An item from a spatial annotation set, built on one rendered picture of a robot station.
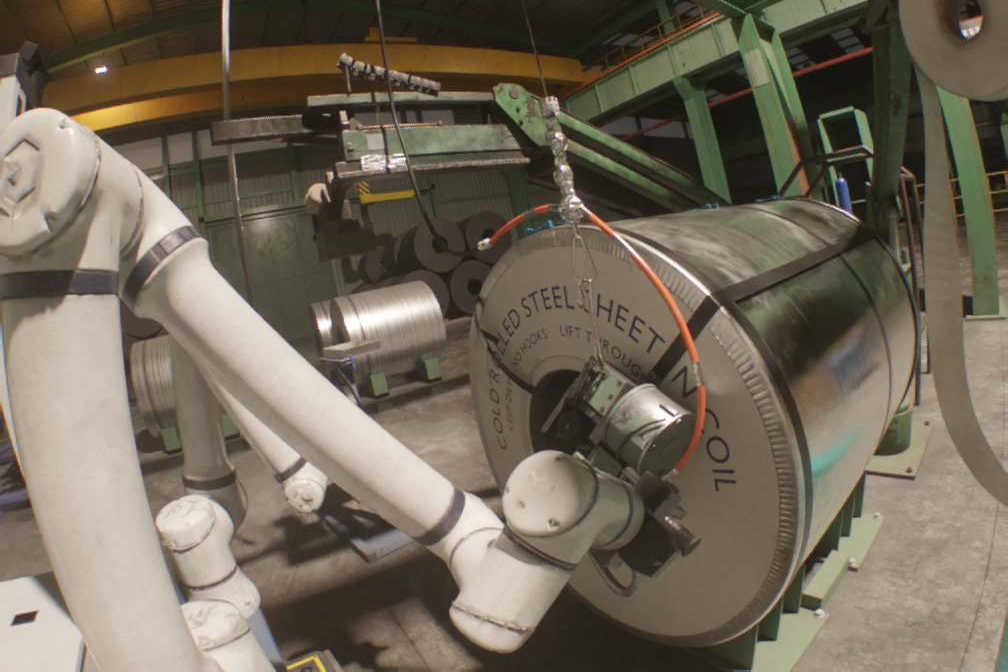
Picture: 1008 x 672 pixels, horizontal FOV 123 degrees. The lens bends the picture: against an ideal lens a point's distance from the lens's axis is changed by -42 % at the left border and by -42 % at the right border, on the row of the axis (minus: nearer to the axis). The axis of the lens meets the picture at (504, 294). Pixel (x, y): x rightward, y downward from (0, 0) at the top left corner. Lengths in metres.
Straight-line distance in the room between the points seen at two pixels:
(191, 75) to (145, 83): 1.49
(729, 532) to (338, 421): 0.77
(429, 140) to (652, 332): 1.08
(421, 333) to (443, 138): 4.47
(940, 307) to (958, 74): 0.23
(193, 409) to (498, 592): 0.91
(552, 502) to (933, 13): 0.60
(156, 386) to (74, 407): 5.34
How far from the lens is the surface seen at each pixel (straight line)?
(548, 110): 0.88
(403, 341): 5.91
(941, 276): 0.53
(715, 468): 0.95
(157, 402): 5.78
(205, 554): 1.15
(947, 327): 0.54
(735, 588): 1.09
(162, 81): 15.73
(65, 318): 0.41
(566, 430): 0.96
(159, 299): 0.52
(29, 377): 0.42
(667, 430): 0.80
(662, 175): 2.23
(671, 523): 0.83
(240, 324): 0.51
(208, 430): 1.23
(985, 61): 0.52
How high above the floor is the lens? 1.30
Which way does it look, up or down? 3 degrees down
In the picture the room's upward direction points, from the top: 11 degrees counter-clockwise
